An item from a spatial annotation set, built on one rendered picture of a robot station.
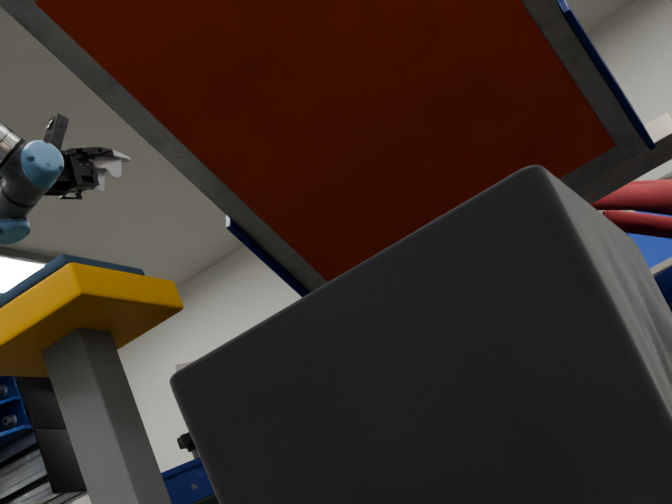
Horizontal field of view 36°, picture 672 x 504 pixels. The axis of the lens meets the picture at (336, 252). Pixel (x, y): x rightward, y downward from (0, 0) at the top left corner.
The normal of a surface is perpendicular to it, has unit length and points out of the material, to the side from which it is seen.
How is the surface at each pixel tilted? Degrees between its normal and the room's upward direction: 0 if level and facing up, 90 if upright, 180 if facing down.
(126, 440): 90
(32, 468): 90
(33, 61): 180
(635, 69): 90
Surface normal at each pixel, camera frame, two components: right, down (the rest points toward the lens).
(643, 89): -0.44, -0.13
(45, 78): 0.39, 0.87
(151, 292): 0.81, -0.48
